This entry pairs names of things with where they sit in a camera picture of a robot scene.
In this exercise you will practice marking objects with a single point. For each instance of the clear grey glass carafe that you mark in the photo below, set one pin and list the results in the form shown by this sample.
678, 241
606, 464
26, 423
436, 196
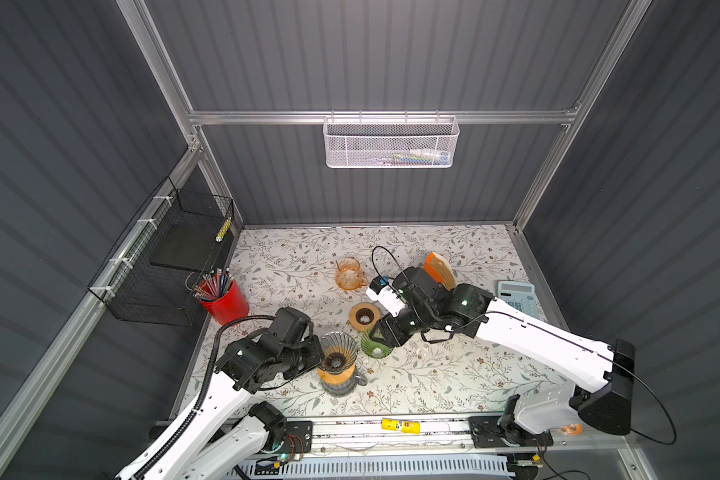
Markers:
360, 379

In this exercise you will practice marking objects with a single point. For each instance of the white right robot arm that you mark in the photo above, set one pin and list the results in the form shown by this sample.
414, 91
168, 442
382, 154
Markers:
599, 376

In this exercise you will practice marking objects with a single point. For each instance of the light blue calculator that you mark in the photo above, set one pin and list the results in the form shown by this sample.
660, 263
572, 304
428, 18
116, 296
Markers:
520, 295

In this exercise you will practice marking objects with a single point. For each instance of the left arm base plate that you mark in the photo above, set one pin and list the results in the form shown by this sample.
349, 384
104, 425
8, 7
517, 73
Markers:
294, 437

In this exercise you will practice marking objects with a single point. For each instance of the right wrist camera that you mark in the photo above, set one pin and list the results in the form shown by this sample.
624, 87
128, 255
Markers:
380, 290

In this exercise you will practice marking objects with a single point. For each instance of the red pencil cup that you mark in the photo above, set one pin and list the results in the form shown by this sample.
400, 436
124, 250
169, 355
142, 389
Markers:
220, 294

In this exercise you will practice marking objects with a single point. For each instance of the orange coffee filter pack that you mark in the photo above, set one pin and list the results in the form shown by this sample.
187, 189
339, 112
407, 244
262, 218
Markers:
438, 267

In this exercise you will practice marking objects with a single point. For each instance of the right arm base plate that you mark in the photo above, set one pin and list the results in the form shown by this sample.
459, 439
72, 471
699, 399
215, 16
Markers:
486, 429

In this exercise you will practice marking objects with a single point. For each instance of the orange tape roll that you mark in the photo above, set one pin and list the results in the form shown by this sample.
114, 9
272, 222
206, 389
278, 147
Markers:
573, 429

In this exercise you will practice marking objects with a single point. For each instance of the yellow marker on rail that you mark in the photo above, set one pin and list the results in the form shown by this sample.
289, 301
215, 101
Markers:
401, 426

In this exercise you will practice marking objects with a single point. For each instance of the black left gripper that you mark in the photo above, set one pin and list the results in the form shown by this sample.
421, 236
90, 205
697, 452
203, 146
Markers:
312, 342

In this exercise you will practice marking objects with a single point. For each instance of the white slotted cable duct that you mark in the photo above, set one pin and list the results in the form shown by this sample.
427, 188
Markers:
383, 466

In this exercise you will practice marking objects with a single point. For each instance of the white mesh wall basket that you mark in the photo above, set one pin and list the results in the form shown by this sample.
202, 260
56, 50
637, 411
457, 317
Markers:
390, 142

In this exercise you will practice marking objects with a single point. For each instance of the wooden dripper ring base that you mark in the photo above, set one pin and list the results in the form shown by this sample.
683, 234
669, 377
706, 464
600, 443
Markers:
336, 373

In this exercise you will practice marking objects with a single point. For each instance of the amber glass carafe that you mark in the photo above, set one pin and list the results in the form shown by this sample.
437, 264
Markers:
350, 275

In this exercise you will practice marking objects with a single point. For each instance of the yellow marker in basket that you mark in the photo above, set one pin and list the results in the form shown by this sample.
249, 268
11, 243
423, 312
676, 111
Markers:
223, 230

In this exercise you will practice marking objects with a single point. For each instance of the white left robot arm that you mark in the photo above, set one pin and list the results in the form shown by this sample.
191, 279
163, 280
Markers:
186, 449

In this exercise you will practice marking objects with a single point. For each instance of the black wire wall basket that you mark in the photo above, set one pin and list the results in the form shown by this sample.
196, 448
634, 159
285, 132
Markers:
150, 277

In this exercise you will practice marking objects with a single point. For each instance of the green glass dripper cone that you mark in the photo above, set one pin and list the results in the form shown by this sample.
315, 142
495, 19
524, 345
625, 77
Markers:
373, 348

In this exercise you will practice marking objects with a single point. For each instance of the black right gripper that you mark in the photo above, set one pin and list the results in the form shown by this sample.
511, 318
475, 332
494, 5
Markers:
388, 333

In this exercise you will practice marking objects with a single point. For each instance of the grey glass dripper cone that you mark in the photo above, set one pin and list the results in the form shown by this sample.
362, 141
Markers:
340, 351

